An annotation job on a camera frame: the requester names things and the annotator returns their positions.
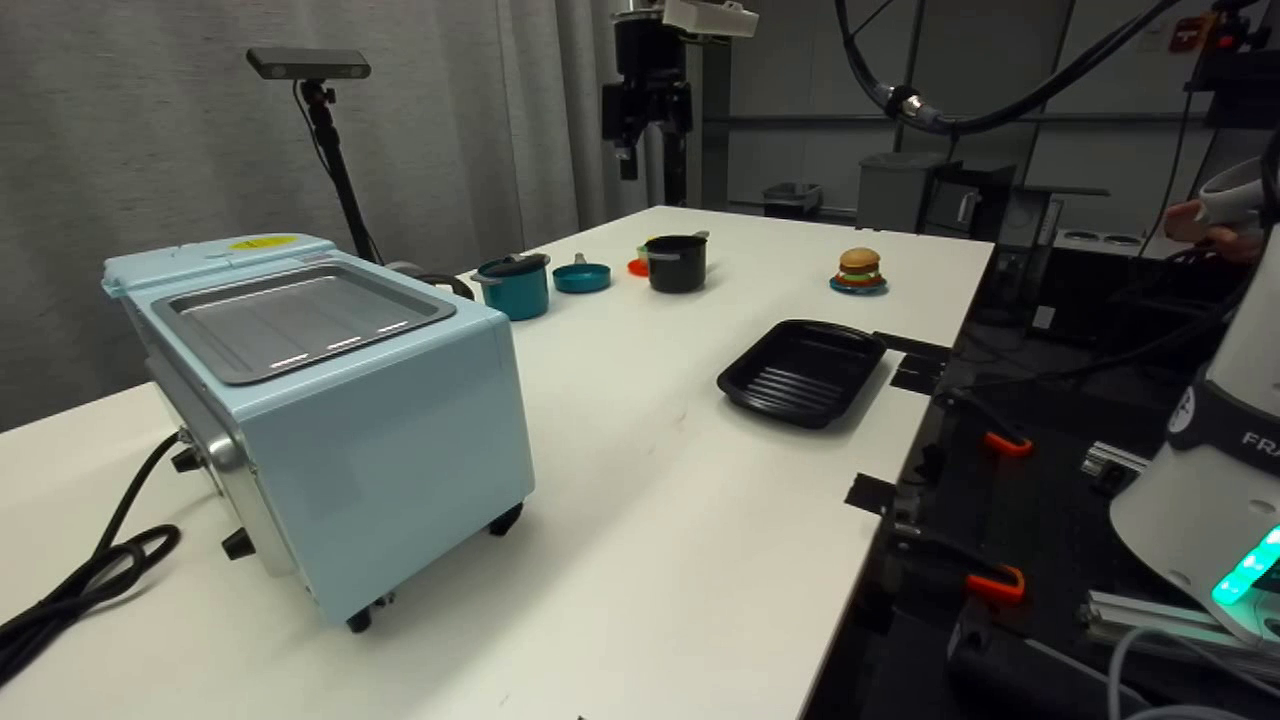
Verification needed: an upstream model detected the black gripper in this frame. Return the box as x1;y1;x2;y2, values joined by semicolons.
599;13;695;189

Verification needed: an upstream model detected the black toy pot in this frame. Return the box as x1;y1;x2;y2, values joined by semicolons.
638;234;715;297

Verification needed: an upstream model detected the teal toy pot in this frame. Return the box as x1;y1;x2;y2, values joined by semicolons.
470;255;555;323

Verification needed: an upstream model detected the black ridged grill pan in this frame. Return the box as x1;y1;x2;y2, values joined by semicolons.
713;317;892;434

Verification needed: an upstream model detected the toy burger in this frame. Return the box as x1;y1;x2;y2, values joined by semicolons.
830;243;892;294

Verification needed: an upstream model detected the small blue plate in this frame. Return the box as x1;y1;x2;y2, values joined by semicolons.
826;273;894;300

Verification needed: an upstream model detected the black tripod stand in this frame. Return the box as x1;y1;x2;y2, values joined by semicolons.
290;77;389;268

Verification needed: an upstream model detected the gray background cabinet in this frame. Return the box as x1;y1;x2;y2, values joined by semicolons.
851;150;1020;243

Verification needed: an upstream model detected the long black tape strip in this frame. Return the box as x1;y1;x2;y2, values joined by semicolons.
870;328;951;361

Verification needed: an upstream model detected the light blue toaster oven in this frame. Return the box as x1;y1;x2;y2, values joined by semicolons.
100;234;538;636

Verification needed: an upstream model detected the black perforated mounting table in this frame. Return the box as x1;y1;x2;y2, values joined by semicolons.
795;236;1280;720

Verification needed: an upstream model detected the teal toy pan gray handle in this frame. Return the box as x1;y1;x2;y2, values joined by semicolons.
546;247;620;300

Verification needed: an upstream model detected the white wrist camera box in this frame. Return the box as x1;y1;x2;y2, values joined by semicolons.
660;0;762;45

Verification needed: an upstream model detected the black camera bar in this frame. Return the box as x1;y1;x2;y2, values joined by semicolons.
244;45;377;83

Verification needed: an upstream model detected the orange handled black clamp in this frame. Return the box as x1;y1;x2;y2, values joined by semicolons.
892;521;1033;613
937;389;1040;466

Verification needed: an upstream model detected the black power cable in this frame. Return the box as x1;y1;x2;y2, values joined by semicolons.
0;430;192;688

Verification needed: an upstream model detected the silver aluminium rail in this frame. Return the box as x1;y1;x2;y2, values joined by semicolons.
1074;583;1280;673

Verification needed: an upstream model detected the gray cable bundle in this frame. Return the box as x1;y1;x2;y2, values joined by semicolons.
1101;621;1280;720

